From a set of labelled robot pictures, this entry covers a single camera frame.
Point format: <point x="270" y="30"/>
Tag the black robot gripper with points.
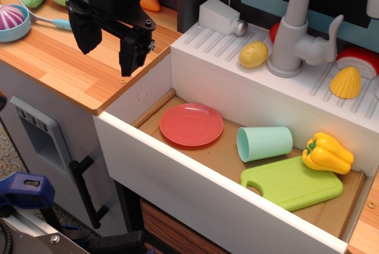
<point x="124" y="19"/>

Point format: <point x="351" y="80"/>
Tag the red plastic plate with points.
<point x="191" y="124"/>

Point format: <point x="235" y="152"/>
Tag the yellow toy potato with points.
<point x="253" y="54"/>

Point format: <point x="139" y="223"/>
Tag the white blue toy spoon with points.
<point x="59" y="23"/>

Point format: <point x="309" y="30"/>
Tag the orange toy carrot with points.
<point x="151" y="5"/>

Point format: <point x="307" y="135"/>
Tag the wooden toy counter top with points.
<point x="50" y="57"/>

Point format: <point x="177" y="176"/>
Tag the light blue bowl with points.
<point x="19" y="31"/>

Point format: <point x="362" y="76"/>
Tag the purple toy onion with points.
<point x="11" y="16"/>

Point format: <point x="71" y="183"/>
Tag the white toy salt shaker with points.
<point x="217" y="16"/>

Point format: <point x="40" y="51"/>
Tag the grey toy oven door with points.
<point x="49" y="133"/>

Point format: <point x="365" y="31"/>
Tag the red toy tomato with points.
<point x="273" y="31"/>

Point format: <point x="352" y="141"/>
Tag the white toy sink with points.
<point x="192" y="196"/>

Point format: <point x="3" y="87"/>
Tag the blue clamp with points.
<point x="25" y="191"/>

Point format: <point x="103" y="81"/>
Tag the mint green plastic cup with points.
<point x="256" y="143"/>

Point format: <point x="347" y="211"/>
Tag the grey toy faucet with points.
<point x="293" y="44"/>

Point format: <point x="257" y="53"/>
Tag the green plastic cutting board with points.
<point x="291" y="184"/>

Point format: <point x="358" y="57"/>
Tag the yellow toy bell pepper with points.
<point x="324" y="153"/>

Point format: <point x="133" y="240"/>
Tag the yellow toy corn piece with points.
<point x="347" y="83"/>

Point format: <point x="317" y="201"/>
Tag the black oven door handle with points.
<point x="77" y="170"/>

